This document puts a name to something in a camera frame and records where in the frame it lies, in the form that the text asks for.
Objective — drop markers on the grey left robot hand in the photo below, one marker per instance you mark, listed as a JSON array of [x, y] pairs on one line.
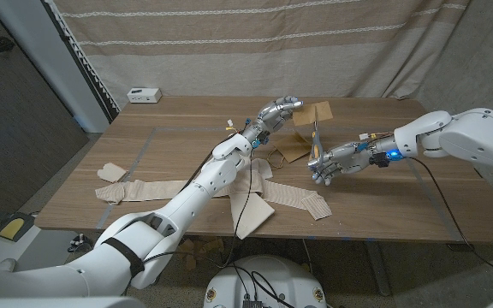
[[274, 115]]

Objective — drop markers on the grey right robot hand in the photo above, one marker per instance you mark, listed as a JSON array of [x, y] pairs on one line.
[[349, 158]]

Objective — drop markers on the grey yellow scissors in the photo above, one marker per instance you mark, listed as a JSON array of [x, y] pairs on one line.
[[316, 147]]

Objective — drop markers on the small brown paper bag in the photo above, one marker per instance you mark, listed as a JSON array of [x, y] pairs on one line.
[[323, 112]]

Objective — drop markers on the cream cloth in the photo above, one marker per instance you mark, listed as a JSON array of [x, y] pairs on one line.
[[251, 214]]

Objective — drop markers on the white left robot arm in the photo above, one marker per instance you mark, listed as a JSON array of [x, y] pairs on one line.
[[186, 201]]

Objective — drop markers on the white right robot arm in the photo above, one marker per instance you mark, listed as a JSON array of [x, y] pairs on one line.
[[465, 137]]

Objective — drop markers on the long ribbed beige cloth strip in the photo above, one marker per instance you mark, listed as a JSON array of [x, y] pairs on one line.
[[289, 194]]

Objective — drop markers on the small beige cloth scrap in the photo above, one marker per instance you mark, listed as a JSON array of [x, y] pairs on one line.
[[111, 172]]

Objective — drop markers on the beige striped backdrop curtain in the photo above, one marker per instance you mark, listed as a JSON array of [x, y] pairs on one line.
[[251, 64]]

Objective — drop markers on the grey table leg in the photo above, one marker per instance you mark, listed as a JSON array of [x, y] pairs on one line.
[[377, 267]]

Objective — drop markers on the white power strip box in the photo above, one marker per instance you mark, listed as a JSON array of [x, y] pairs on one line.
[[144, 95]]

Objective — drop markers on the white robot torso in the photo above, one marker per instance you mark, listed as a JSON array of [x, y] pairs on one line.
[[268, 278]]

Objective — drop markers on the cardboard scraps pile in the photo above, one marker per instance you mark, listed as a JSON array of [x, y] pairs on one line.
[[203, 248]]

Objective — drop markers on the small black white caster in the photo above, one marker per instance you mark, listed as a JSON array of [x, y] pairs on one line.
[[78, 243]]

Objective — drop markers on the dark grey door panel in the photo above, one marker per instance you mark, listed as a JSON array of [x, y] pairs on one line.
[[15, 128]]

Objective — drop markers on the yellow black pedal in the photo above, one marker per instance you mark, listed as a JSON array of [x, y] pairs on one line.
[[15, 226]]

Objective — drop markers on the white shoe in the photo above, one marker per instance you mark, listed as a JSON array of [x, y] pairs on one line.
[[7, 265]]

